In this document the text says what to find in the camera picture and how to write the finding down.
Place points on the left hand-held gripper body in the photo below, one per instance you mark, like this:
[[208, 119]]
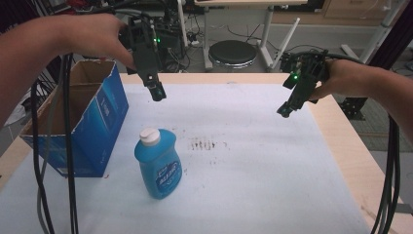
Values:
[[146, 48]]

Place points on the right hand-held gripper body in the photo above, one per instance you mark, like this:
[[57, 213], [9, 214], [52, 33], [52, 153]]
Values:
[[307, 73]]

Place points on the blue cardboard box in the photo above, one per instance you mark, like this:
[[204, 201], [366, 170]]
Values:
[[97, 120]]

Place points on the blue bottle with white cap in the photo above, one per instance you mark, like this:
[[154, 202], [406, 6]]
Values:
[[160, 162]]

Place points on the person's right hand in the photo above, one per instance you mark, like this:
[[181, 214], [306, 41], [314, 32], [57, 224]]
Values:
[[344, 78]]

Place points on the person's left hand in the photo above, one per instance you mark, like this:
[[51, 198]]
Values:
[[94, 35]]

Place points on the white power strip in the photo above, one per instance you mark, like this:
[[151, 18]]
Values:
[[194, 42]]

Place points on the white-legged desk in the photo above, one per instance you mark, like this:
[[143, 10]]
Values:
[[266, 29]]

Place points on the black round stool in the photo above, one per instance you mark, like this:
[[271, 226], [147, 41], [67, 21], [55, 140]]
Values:
[[232, 52]]

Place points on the white table mat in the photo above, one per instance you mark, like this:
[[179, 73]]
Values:
[[243, 169]]

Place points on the grey metal stand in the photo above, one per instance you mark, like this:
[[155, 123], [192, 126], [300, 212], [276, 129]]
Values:
[[380, 32]]

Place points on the black metal bracket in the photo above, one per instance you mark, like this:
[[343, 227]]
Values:
[[352, 107]]

